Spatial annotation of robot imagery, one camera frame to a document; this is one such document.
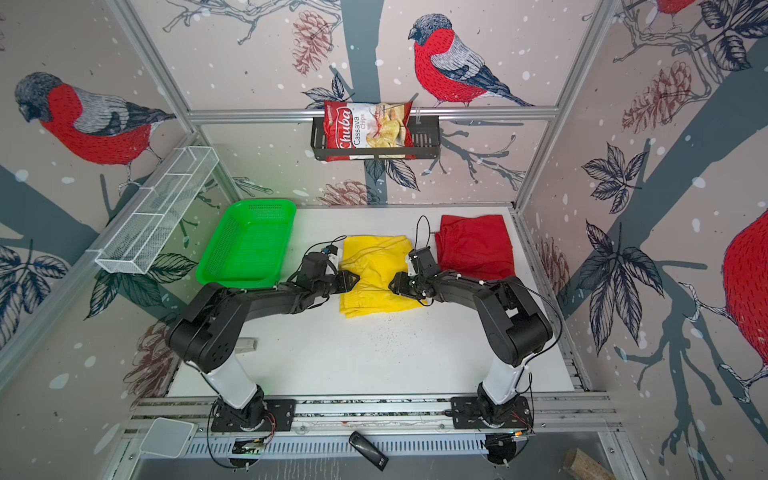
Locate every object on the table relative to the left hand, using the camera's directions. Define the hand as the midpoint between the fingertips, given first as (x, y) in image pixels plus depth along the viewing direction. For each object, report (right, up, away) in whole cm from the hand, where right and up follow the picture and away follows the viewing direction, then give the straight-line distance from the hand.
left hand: (356, 278), depth 93 cm
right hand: (+11, -5, +1) cm, 12 cm away
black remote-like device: (+6, -35, -27) cm, 44 cm away
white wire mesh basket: (-51, +20, -15) cm, 57 cm away
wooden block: (+53, -36, -29) cm, 70 cm away
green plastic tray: (-43, +8, +17) cm, 47 cm away
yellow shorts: (+6, +5, +8) cm, 11 cm away
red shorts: (+42, +9, +13) cm, 45 cm away
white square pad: (-43, -35, -23) cm, 60 cm away
